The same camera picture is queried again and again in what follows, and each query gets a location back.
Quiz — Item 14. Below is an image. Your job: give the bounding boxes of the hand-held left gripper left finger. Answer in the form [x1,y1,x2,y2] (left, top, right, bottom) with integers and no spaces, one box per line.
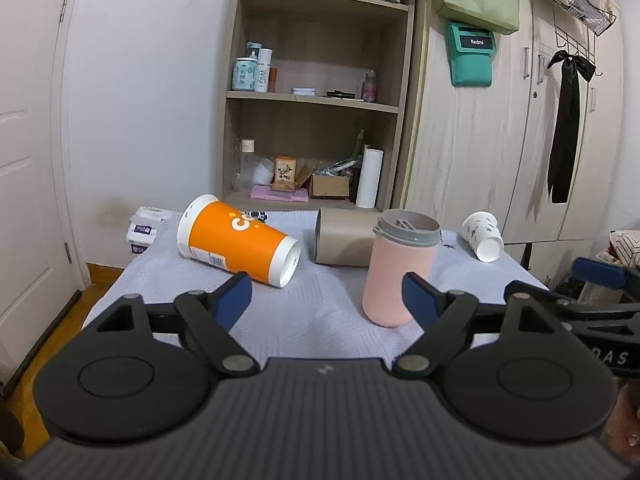
[82,271,261,378]

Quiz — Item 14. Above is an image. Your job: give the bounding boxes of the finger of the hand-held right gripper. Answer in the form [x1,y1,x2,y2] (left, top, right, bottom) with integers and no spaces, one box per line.
[571,257,640,289]
[504,280,640,335]

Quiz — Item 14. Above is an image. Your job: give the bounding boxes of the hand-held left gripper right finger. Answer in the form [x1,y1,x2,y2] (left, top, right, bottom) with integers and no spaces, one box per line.
[392,271,576,381]

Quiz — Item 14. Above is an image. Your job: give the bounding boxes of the orange paper cup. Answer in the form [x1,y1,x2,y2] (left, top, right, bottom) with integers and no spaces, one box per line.
[176,194,302,289]

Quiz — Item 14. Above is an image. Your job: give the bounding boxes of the pink cup with grey lid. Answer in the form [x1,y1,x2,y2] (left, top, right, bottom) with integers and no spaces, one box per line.
[362,208,442,329]

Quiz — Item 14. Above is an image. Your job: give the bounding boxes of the white floral paper cup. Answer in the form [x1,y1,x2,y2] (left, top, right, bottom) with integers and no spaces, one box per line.
[461,211,505,263]

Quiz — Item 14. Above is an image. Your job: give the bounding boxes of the tan brown cup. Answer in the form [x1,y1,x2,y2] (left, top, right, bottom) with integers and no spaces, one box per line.
[313,207,386,267]

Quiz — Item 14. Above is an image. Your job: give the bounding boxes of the patterned beige box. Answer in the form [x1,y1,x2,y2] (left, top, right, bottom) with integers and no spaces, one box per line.
[606,230,640,267]

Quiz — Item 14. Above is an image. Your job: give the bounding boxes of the purple label tissue pack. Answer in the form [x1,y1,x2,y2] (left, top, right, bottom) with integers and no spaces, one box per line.
[124,220,158,255]

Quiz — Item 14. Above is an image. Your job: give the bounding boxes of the flat pink box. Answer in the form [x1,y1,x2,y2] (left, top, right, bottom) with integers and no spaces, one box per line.
[250,185,310,204]

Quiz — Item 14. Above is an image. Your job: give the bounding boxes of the white tissue pack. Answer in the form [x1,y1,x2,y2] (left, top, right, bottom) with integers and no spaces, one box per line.
[134,205,176,224]

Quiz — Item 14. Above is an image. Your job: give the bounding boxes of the white paper roll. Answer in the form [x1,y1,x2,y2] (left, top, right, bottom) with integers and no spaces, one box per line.
[355,148,385,209]

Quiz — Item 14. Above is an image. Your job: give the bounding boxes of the white mug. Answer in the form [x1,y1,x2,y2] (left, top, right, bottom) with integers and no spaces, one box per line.
[252,158,276,186]

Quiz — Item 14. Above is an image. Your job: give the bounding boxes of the clear bottle cream cap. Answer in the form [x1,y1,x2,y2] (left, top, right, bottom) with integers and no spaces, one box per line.
[238,139,256,194]

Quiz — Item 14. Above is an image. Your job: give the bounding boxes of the floral wooden box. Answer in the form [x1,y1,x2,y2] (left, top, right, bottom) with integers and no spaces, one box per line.
[273,155,299,192]

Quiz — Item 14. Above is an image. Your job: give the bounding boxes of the open cardboard box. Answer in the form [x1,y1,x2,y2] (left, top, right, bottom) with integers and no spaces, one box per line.
[307,172,351,199]

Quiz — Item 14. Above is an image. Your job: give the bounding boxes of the beige wooden wardrobe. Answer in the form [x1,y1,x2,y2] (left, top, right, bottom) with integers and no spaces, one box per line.
[400,0,626,281]

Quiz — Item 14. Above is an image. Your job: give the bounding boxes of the dark slim bottle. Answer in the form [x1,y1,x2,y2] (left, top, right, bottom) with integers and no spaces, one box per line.
[351,129,366,201]

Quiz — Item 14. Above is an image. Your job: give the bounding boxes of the black ribbon bow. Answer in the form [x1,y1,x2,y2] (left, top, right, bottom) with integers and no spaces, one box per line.
[546,50,597,205]

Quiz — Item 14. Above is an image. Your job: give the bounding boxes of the wooden bookshelf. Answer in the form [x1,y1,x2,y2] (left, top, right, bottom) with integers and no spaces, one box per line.
[215,0,419,214]

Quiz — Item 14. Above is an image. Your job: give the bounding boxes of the black door draft strip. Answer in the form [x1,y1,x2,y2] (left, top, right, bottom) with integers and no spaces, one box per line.
[0,289,84,395]

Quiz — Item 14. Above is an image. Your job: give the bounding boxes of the bottles on shelf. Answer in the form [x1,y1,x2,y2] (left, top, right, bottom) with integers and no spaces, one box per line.
[231,42,260,92]

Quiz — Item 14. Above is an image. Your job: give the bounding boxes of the tall white bottle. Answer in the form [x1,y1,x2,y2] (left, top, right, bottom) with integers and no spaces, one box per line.
[255,48,273,93]

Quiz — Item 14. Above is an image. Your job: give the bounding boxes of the teal pouch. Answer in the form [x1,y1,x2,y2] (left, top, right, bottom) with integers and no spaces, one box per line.
[446,21,499,88]

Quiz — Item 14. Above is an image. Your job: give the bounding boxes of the white door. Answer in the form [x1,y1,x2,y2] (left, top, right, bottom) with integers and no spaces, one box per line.
[0,0,89,366]

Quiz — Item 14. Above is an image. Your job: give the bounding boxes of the black wire rack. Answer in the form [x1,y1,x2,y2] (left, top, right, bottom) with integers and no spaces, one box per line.
[540,0,619,68]

